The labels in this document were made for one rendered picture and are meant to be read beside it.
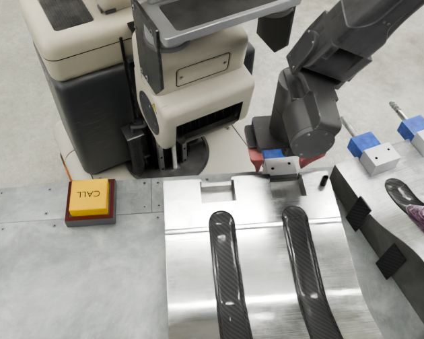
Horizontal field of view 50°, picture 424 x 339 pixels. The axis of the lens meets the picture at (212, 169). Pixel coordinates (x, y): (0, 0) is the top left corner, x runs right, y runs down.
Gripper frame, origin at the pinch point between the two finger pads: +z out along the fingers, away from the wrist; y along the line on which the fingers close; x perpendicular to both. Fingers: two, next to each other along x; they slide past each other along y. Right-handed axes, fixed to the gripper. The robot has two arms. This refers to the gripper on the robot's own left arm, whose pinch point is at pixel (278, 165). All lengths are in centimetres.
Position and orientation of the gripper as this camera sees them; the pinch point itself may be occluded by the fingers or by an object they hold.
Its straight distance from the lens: 78.8
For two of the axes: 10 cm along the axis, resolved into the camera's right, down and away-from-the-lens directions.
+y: 9.9, -0.9, 0.9
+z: -0.2, 5.9, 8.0
